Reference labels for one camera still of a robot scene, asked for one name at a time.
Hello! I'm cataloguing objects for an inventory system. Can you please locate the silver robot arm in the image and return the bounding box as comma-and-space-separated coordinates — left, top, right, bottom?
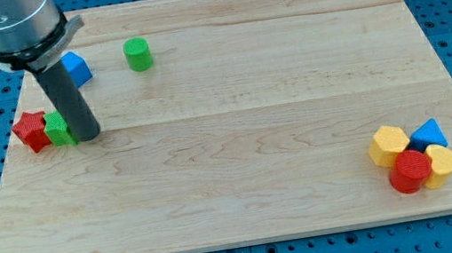
0, 0, 84, 74

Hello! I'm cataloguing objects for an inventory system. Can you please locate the wooden board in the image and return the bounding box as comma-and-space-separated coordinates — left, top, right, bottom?
0, 0, 452, 253

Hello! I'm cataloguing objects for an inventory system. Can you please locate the green cylinder block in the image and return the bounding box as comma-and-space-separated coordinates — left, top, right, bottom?
123, 37, 154, 72

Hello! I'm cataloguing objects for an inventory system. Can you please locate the blue cube block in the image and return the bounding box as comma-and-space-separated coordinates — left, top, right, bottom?
60, 51, 93, 88

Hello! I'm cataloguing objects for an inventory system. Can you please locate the yellow hexagon block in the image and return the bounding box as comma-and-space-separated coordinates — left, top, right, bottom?
368, 125, 409, 168

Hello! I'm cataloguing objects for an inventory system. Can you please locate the green star block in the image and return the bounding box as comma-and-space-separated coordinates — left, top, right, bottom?
44, 111, 77, 146

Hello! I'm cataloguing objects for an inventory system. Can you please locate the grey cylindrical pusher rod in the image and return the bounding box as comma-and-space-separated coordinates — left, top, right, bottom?
34, 61, 100, 142

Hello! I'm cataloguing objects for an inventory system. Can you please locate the red cylinder block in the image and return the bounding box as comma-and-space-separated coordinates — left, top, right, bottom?
389, 150, 432, 194

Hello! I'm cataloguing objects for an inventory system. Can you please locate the red star block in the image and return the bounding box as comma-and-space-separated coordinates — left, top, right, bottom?
12, 111, 52, 153

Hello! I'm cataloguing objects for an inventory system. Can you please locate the blue triangle block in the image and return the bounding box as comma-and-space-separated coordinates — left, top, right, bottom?
407, 118, 448, 153

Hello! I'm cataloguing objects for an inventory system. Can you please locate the yellow heart block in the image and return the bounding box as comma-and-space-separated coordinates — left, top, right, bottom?
424, 144, 452, 190

